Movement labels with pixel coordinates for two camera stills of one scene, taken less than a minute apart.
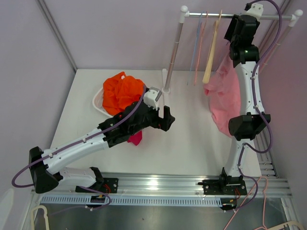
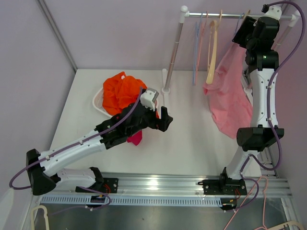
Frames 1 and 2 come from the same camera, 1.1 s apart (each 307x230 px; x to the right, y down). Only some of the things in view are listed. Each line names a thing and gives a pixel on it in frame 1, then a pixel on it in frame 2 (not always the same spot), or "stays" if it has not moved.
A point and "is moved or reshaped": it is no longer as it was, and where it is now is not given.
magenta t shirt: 135,138 stays
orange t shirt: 119,91 stays
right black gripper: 230,33 → 247,26
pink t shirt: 223,89 stays
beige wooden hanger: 206,74 is moved or reshaped
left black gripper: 164,123 stays
